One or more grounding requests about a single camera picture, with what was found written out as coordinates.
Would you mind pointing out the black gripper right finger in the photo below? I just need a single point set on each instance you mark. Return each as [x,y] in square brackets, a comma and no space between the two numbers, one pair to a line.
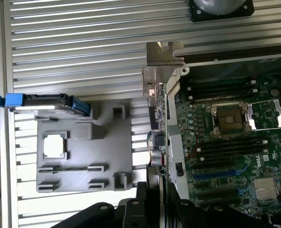
[185,213]

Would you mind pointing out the silver CPU chip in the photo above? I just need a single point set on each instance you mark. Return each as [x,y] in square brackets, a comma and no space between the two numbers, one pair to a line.
[54,145]

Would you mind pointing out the long black expansion slot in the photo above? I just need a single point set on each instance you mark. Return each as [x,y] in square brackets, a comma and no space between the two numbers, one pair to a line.
[218,195]
[214,165]

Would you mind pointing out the silver finned chipset heatsink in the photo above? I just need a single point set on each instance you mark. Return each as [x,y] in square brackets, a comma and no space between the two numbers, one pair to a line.
[265,190]

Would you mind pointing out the black RAM slot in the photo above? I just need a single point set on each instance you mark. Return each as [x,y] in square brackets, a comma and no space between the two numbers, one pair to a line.
[233,141]
[233,150]
[223,92]
[223,82]
[233,146]
[223,97]
[233,154]
[223,87]

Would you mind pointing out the silver socket cover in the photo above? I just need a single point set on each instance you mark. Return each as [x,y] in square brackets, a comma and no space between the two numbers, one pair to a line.
[267,114]

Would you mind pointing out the green Dell motherboard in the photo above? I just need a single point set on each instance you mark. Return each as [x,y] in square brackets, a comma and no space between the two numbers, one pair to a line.
[249,161]

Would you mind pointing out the round coin battery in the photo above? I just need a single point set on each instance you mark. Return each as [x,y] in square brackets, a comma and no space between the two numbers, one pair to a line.
[275,92]

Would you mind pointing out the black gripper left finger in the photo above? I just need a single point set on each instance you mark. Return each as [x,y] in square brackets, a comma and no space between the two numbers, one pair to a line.
[131,213]

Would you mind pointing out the open grey PC case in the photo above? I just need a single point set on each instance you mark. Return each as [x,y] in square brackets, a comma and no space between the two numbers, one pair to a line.
[175,133]

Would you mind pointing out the black square base plate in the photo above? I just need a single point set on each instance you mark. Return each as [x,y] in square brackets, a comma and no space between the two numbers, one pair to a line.
[247,14]

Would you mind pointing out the disk in blue caddy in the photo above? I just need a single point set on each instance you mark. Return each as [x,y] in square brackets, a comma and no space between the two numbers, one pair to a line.
[38,102]

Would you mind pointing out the CPU socket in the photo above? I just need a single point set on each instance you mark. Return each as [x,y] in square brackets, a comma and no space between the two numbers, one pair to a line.
[228,118]

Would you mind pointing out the blue expansion slot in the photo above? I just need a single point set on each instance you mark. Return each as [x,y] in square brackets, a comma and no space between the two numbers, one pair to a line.
[214,176]

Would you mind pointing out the grey plastic parts rack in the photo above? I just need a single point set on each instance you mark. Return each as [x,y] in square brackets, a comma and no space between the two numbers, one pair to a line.
[102,152]

